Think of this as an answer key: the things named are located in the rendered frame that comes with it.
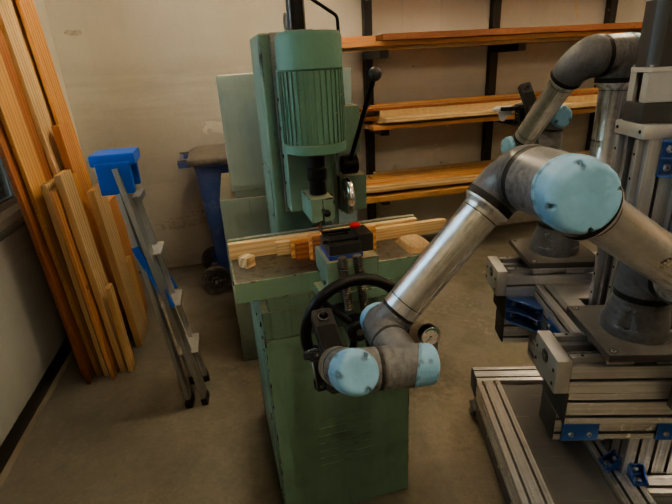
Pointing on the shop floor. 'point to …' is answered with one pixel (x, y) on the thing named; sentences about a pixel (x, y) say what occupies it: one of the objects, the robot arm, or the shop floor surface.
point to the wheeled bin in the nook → (213, 157)
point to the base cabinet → (329, 429)
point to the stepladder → (152, 263)
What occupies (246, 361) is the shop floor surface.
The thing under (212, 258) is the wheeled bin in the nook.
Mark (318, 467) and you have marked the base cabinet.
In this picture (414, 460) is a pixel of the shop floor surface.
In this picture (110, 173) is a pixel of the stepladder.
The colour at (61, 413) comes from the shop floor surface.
